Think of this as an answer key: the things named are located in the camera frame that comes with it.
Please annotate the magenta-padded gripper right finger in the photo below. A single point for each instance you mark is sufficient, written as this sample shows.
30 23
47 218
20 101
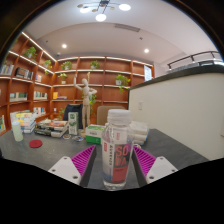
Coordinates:
160 170

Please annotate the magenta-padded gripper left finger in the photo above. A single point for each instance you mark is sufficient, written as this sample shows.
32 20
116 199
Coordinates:
65 170

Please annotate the clear plastic drink bottle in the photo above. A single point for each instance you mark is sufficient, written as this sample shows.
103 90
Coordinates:
116 156

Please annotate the small round patterned disc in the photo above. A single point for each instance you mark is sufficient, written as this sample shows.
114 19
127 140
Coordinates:
66 136
77 138

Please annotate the flat round red coaster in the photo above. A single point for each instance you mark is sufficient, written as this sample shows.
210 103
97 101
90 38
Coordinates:
35 143

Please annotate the flat green white box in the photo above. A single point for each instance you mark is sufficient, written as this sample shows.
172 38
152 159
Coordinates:
94 134

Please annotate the stack of colourful books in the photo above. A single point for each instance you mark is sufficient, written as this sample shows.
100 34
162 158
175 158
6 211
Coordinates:
25 121

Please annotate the tan chair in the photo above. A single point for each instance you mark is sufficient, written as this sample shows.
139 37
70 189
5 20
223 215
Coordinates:
104 115

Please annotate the wooden artist mannequin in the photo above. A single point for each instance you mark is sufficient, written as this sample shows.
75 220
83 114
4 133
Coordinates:
86 100

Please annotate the wooden shelf unit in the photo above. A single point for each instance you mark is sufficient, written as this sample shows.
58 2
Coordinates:
106 86

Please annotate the recessed ceiling spotlight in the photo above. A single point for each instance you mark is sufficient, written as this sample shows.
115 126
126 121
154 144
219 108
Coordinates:
64 46
146 50

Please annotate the ceiling air vent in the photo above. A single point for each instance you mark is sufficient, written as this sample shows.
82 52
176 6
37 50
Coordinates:
127 27

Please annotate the ceiling lamp with round bulbs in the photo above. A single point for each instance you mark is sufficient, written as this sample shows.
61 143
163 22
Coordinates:
100 10

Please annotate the black ceiling rail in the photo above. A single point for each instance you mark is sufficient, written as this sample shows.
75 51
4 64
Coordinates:
193 57

